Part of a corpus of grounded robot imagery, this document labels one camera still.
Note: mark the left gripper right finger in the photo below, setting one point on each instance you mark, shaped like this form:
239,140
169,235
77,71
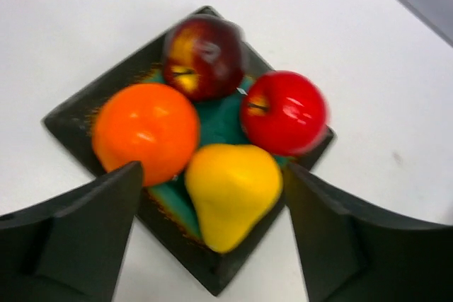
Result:
352,250

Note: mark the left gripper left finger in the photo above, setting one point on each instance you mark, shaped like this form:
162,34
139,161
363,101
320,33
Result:
71,247

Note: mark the yellow fake pear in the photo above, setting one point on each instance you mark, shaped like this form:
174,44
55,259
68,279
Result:
232,187

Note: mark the orange fake fruit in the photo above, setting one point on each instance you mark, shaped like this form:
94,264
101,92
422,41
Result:
148,122

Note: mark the red fake apple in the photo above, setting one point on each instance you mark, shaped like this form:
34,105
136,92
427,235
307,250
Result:
284,113

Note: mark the dark brown fake fruit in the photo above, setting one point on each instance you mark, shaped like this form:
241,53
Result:
204,57

